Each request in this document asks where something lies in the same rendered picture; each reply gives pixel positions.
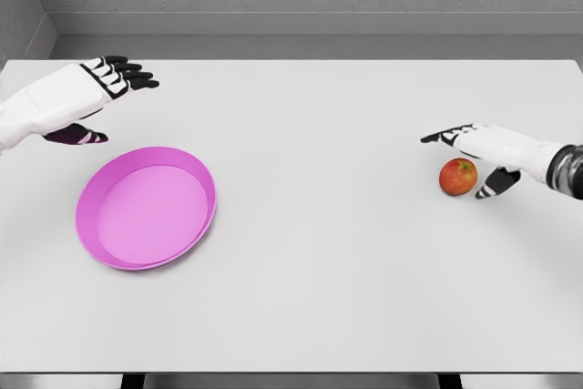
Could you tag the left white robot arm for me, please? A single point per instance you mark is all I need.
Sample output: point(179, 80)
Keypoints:
point(16, 118)

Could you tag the pink round plate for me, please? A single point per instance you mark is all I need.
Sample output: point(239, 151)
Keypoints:
point(146, 208)

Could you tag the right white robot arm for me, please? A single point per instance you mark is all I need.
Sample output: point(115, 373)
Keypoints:
point(558, 163)

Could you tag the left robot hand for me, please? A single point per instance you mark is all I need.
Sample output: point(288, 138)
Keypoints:
point(73, 90)

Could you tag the red apple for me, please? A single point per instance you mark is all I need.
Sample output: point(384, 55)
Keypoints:
point(457, 176)

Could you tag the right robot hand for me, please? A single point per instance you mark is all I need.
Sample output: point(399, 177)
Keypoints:
point(492, 145)

